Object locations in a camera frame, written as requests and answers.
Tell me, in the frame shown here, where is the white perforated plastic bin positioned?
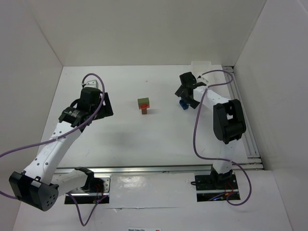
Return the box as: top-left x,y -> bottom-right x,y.
191,61 -> 215,86

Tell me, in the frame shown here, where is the blue wood block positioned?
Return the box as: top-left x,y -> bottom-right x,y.
179,99 -> 189,110

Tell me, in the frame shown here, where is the green wood block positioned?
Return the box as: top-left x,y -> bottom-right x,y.
138,98 -> 150,110

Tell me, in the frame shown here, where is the red wood block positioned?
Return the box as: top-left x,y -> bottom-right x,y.
140,103 -> 150,109

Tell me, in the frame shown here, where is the brown wood block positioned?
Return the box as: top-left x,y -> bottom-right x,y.
141,108 -> 147,115

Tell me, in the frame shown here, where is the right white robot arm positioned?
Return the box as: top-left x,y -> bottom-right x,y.
175,72 -> 246,184

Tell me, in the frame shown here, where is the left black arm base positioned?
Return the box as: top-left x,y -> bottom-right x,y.
69,174 -> 111,205

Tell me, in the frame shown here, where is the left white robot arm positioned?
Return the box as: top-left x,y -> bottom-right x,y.
9,87 -> 113,211

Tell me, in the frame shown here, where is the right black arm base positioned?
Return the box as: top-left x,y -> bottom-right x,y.
191,174 -> 240,202

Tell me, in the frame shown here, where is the white label with text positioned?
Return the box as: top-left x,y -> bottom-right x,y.
127,227 -> 162,231

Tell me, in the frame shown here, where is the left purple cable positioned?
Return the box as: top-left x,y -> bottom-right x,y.
0,73 -> 109,227

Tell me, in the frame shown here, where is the aluminium rail front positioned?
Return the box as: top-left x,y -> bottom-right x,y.
55,162 -> 264,174

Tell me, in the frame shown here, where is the aluminium rail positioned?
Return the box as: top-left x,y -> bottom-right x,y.
222,66 -> 264,170
55,162 -> 264,174

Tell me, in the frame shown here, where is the aluminium rail right side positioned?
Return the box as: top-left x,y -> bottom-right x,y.
222,66 -> 264,170

